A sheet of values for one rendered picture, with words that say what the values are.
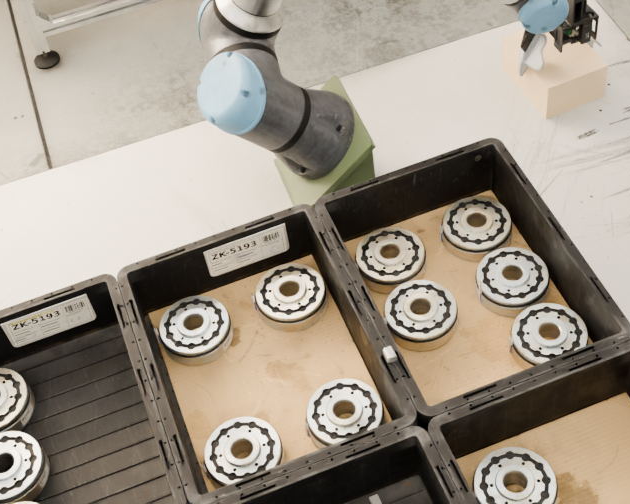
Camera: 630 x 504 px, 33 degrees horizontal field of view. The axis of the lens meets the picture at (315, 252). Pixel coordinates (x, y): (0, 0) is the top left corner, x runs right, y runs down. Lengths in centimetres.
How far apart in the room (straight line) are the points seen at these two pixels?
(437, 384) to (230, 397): 29
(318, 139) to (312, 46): 153
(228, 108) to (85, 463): 57
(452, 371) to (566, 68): 70
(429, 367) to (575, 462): 23
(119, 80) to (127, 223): 141
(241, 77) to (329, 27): 167
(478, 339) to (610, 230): 40
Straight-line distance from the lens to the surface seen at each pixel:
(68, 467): 150
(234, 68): 165
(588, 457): 143
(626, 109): 201
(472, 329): 152
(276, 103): 166
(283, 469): 131
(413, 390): 135
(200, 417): 149
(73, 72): 336
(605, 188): 187
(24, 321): 156
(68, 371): 158
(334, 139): 173
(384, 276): 154
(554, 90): 194
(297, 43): 326
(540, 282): 154
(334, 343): 152
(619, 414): 146
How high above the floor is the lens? 209
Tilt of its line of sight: 51 degrees down
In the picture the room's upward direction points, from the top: 10 degrees counter-clockwise
